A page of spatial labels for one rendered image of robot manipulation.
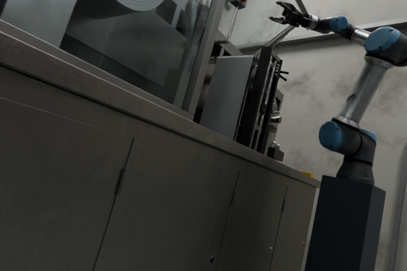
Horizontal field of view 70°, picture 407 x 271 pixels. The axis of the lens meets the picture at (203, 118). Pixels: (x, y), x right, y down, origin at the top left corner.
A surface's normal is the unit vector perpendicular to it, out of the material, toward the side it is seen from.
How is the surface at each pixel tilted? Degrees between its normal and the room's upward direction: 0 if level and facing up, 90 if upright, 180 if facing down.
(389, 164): 90
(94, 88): 90
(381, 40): 83
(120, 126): 90
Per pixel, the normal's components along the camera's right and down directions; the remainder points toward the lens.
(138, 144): 0.79, 0.11
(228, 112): -0.57, -0.29
